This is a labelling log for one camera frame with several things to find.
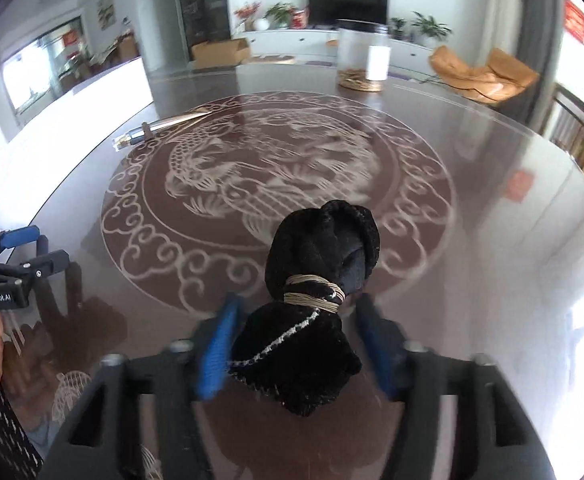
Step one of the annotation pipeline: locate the black television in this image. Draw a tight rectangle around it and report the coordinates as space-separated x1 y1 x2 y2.
307 0 389 27

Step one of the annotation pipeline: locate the large green potted plant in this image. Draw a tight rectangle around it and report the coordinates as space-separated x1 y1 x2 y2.
412 11 452 47

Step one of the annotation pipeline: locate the black perforated board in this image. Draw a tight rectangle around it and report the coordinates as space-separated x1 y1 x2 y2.
0 380 42 480

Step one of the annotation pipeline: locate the red wall hanging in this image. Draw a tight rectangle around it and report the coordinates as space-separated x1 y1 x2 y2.
563 0 584 43

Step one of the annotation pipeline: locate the wooden chair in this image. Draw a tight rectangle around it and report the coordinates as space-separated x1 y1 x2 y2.
547 82 584 171

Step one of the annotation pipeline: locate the dark display cabinet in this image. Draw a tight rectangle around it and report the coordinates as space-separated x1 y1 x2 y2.
174 0 233 61

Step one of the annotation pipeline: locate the framed wall painting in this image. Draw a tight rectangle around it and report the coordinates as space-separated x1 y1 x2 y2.
96 0 115 31

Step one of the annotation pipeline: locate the white television cabinet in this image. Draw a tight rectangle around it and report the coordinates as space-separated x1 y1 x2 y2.
244 29 435 68

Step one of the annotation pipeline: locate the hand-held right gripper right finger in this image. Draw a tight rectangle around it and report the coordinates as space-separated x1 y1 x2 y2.
356 292 558 480

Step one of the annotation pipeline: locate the red flower arrangement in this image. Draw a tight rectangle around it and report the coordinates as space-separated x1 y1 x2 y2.
234 2 261 32

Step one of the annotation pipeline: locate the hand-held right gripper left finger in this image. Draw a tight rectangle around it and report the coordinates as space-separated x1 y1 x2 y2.
39 294 245 480

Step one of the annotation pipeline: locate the clear plastic snack jar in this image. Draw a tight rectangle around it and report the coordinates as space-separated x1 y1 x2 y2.
336 18 391 92

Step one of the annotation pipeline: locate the orange lounge chair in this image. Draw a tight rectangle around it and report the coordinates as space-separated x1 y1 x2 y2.
429 46 540 106

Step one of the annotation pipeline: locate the brown cardboard box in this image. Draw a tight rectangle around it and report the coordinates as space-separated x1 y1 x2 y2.
192 37 251 68

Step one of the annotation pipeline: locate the covered floor air conditioner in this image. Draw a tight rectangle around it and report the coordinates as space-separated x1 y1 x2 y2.
487 0 524 68

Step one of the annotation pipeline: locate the silver metal rod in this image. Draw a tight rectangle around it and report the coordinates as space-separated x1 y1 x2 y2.
114 110 207 150

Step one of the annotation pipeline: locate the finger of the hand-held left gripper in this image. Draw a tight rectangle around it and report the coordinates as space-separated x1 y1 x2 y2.
0 225 50 261
0 249 70 286

